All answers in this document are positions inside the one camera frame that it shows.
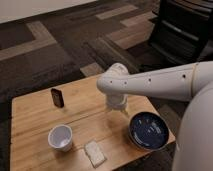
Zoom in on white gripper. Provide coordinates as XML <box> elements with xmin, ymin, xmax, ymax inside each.
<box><xmin>106</xmin><ymin>94</ymin><xmax>129</xmax><ymax>116</ymax></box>

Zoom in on dark blue ceramic bowl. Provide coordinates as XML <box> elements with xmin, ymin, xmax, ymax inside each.
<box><xmin>128</xmin><ymin>112</ymin><xmax>169</xmax><ymax>151</ymax></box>

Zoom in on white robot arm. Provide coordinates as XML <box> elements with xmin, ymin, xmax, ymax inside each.
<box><xmin>97</xmin><ymin>61</ymin><xmax>213</xmax><ymax>171</ymax></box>

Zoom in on white sponge block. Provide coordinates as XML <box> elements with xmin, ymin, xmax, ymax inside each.
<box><xmin>84</xmin><ymin>141</ymin><xmax>107</xmax><ymax>168</ymax></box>

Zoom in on white cup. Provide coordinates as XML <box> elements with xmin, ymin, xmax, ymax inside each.
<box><xmin>48</xmin><ymin>124</ymin><xmax>73</xmax><ymax>152</ymax></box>

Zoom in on black cabinet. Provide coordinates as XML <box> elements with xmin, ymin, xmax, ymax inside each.
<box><xmin>148</xmin><ymin>0</ymin><xmax>213</xmax><ymax>65</ymax></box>

